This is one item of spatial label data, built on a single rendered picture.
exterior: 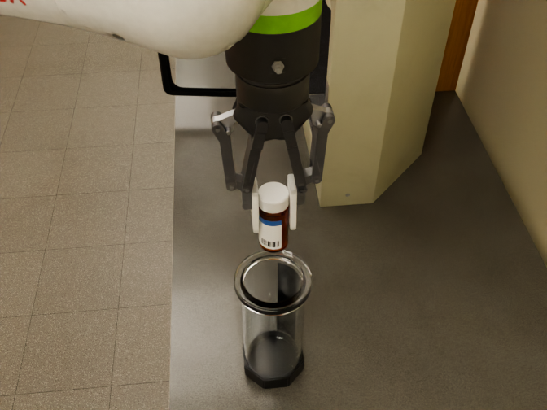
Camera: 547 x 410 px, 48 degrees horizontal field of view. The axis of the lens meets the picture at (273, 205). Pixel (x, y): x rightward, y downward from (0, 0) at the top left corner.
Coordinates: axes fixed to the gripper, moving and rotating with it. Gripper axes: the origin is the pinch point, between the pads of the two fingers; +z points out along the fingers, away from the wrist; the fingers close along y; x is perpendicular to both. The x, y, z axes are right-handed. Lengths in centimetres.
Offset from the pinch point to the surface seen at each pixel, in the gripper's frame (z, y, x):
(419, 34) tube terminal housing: 1.1, -29.5, -38.6
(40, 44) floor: 130, 102, -266
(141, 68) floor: 130, 45, -235
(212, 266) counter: 36.6, 9.3, -20.8
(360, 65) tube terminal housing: 3.2, -18.3, -33.7
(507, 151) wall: 35, -56, -44
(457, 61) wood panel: 28, -52, -70
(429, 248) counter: 37, -32, -21
